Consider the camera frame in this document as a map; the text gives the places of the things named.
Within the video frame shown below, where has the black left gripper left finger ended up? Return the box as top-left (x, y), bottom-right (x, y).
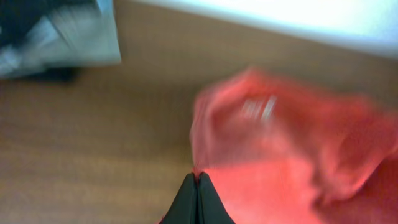
top-left (159, 174), bottom-right (197, 224)

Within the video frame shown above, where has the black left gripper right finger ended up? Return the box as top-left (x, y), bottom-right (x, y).
top-left (197, 172), bottom-right (235, 224)

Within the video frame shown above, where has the red orange t-shirt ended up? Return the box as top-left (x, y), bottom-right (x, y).
top-left (190, 69), bottom-right (397, 224)

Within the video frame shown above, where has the black folded bottom garment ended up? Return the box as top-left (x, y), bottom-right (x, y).
top-left (23, 67), bottom-right (79, 83)

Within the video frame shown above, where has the khaki folded garment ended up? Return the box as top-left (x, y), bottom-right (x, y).
top-left (1, 0), bottom-right (121, 80)

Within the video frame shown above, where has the black white striped garment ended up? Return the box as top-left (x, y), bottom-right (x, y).
top-left (1, 0), bottom-right (96, 47)

